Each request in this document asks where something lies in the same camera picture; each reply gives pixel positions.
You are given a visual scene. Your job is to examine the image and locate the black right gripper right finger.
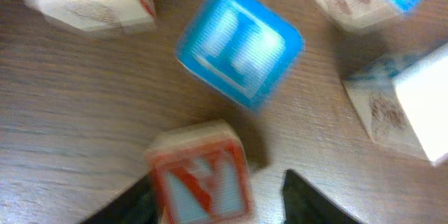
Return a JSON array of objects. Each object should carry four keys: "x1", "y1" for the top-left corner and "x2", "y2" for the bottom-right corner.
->
[{"x1": 281, "y1": 169, "x2": 361, "y2": 224}]

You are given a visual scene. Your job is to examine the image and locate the blue letter H block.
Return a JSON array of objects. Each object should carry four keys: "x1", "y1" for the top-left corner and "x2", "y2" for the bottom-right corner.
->
[{"x1": 175, "y1": 0, "x2": 305, "y2": 111}]

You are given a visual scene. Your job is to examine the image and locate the natural block red print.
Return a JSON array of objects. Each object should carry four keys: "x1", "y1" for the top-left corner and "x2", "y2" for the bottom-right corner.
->
[{"x1": 343, "y1": 44, "x2": 447, "y2": 166}]

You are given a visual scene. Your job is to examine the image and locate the red letter A block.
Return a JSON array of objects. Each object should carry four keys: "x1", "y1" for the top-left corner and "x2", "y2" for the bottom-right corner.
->
[{"x1": 144, "y1": 120, "x2": 256, "y2": 224}]

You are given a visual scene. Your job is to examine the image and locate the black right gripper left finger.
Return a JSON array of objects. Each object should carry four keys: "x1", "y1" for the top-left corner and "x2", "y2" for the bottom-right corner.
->
[{"x1": 80, "y1": 176, "x2": 158, "y2": 224}]

